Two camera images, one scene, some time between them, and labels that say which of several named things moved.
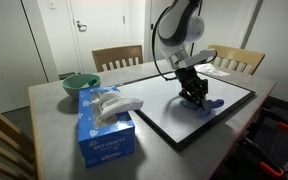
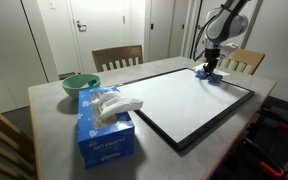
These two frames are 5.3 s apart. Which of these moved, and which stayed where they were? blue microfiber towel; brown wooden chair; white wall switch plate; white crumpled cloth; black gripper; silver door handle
Moved: black gripper; blue microfiber towel
Stayed: silver door handle; brown wooden chair; white wall switch plate; white crumpled cloth
